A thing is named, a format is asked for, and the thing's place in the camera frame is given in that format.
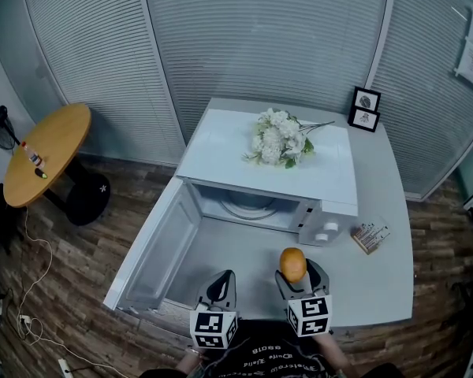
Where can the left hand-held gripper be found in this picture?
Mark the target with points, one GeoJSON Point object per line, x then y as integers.
{"type": "Point", "coordinates": [213, 327]}

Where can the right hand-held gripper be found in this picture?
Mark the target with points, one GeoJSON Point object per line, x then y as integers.
{"type": "Point", "coordinates": [311, 315]}

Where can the round orange food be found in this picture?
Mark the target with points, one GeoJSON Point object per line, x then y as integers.
{"type": "Point", "coordinates": [293, 264]}

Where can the white microwave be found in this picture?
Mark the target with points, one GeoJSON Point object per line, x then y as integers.
{"type": "Point", "coordinates": [276, 175]}

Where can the person's right forearm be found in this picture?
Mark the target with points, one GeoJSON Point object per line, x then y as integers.
{"type": "Point", "coordinates": [333, 349]}

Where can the person's left forearm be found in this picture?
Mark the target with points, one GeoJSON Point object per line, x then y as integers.
{"type": "Point", "coordinates": [190, 362]}

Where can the glass microwave turntable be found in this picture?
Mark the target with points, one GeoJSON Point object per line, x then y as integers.
{"type": "Point", "coordinates": [249, 206]}

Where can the wooden rack with metal tools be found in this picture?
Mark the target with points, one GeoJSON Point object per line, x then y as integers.
{"type": "Point", "coordinates": [369, 235]}

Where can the person's black printed shirt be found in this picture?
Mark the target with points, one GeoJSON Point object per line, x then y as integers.
{"type": "Point", "coordinates": [268, 354]}

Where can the white flower bouquet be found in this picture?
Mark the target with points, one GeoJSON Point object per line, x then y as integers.
{"type": "Point", "coordinates": [278, 140]}

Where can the white power strip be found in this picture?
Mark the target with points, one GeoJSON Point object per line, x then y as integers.
{"type": "Point", "coordinates": [63, 367]}

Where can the small black green object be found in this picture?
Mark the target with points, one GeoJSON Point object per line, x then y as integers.
{"type": "Point", "coordinates": [42, 173]}

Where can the round wooden side table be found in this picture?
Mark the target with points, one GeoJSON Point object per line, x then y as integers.
{"type": "Point", "coordinates": [43, 156]}

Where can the clear bottle red cap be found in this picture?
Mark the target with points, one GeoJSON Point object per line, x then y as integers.
{"type": "Point", "coordinates": [33, 156]}

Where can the black picture frame small print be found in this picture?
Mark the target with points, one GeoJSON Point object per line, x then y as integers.
{"type": "Point", "coordinates": [363, 119]}

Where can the black picture frame round print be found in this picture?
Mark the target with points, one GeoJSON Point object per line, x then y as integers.
{"type": "Point", "coordinates": [366, 101]}

